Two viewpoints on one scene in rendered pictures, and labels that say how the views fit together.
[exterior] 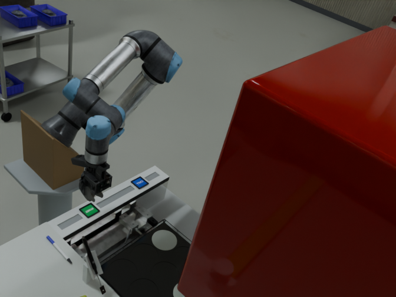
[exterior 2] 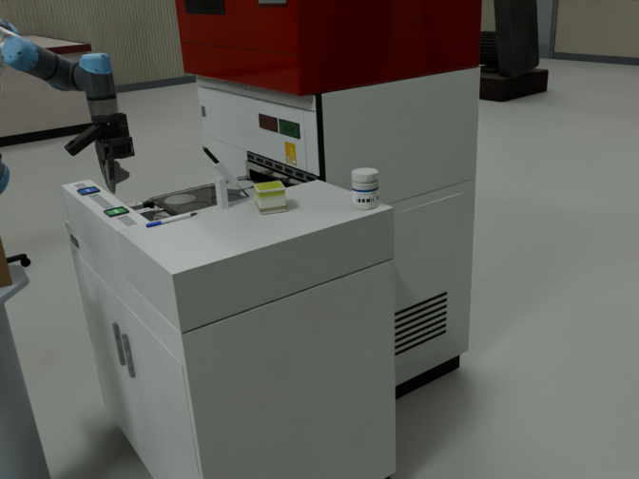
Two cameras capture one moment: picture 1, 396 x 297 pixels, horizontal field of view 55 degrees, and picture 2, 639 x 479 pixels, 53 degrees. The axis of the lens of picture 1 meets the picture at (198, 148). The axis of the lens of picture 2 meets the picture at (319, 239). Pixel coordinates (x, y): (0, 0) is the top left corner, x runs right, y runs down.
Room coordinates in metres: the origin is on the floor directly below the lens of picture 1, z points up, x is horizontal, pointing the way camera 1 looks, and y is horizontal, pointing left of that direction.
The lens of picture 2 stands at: (-0.25, 1.62, 1.53)
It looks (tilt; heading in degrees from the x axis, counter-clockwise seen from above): 22 degrees down; 295
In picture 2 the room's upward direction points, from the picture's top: 3 degrees counter-clockwise
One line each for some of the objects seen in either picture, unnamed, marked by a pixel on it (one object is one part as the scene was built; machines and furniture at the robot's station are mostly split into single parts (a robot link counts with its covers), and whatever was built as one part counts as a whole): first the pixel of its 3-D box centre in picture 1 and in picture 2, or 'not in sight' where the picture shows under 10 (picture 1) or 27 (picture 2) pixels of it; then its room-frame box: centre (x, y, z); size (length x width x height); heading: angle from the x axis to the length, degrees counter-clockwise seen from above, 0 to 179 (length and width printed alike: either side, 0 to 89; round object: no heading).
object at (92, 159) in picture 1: (96, 153); (103, 106); (0.97, 0.32, 1.25); 0.08 x 0.08 x 0.05
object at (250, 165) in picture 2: not in sight; (280, 185); (0.75, -0.19, 0.89); 0.44 x 0.02 x 0.10; 149
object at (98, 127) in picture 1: (98, 134); (97, 76); (0.97, 0.32, 1.33); 0.09 x 0.08 x 0.11; 176
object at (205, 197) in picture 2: (165, 273); (225, 200); (0.84, -0.01, 0.90); 0.34 x 0.34 x 0.01; 59
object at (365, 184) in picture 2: not in sight; (365, 188); (0.33, 0.11, 1.01); 0.07 x 0.07 x 0.10
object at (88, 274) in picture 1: (92, 270); (225, 182); (0.69, 0.21, 1.03); 0.06 x 0.04 x 0.13; 59
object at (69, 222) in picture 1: (113, 208); (106, 224); (1.08, 0.27, 0.89); 0.55 x 0.09 x 0.14; 149
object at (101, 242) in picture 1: (112, 237); not in sight; (0.96, 0.23, 0.87); 0.36 x 0.08 x 0.03; 149
